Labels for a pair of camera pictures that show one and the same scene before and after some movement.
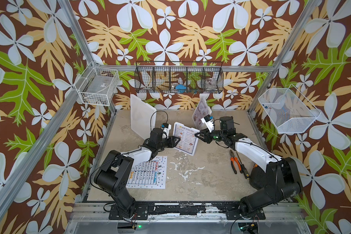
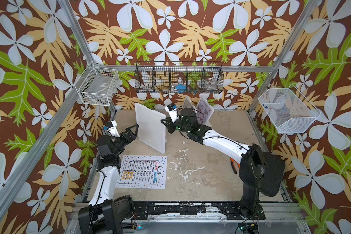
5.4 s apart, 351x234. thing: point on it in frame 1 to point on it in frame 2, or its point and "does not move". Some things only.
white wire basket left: (97, 86) does not move
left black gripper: (171, 140) to (131, 137)
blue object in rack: (181, 88) does not move
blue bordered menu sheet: (187, 138) to (187, 103)
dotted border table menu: (150, 174) does not move
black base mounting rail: (230, 211) does not move
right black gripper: (206, 135) to (170, 126)
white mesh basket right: (287, 111) does not move
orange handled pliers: (232, 158) does not move
